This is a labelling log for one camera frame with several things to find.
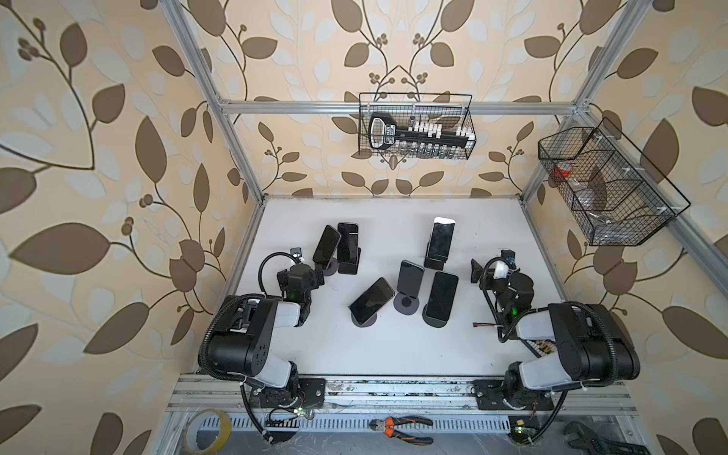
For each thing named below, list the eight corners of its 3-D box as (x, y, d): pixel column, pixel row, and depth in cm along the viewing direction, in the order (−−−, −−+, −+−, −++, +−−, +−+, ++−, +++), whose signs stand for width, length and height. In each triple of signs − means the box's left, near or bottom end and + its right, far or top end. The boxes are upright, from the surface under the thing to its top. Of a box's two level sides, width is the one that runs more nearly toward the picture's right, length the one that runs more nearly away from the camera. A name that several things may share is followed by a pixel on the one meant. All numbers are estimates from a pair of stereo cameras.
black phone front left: (362, 332, 86) (361, 317, 76) (350, 313, 90) (347, 296, 80) (394, 311, 90) (396, 294, 81) (381, 294, 94) (381, 275, 85)
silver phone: (425, 264, 102) (432, 239, 90) (429, 241, 108) (436, 215, 96) (444, 268, 100) (453, 243, 89) (447, 245, 107) (455, 219, 95)
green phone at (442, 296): (424, 320, 88) (431, 300, 77) (429, 292, 95) (436, 270, 83) (444, 326, 87) (455, 306, 76) (448, 297, 94) (457, 275, 82)
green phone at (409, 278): (394, 296, 94) (398, 267, 79) (398, 288, 96) (402, 258, 81) (413, 305, 92) (420, 277, 77) (417, 296, 94) (425, 267, 79)
